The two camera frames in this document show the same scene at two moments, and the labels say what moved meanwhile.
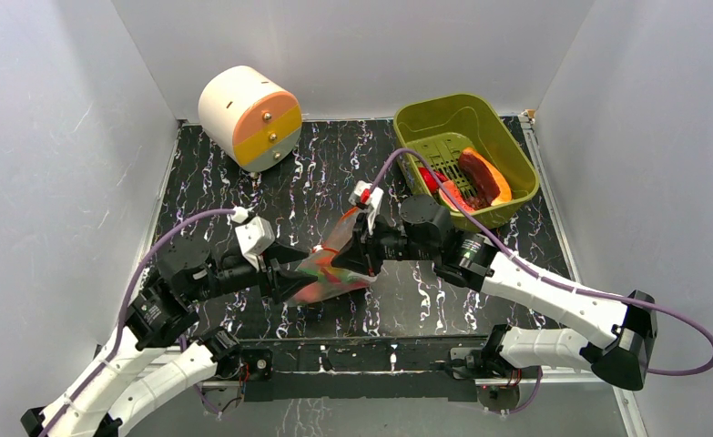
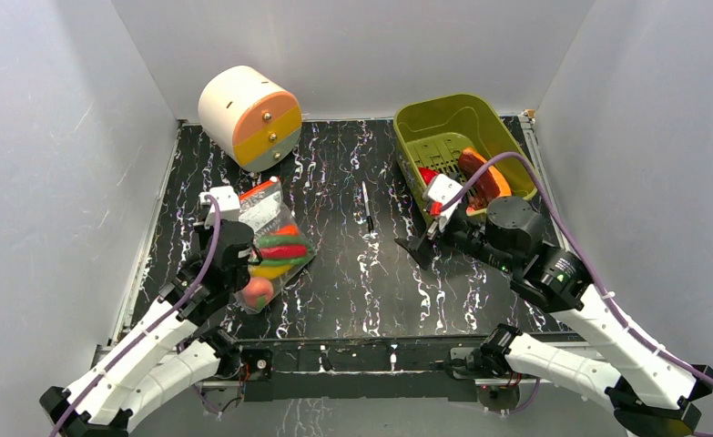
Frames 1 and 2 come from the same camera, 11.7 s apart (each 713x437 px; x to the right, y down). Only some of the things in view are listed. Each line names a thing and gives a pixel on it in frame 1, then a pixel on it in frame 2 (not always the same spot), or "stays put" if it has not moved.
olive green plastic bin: x=441 y=128 stays put
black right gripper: x=366 y=246 → x=432 y=238
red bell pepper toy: x=431 y=181 stays put
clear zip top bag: x=331 y=279 → x=281 y=245
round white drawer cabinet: x=249 y=116 stays put
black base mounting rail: x=357 y=369 stays put
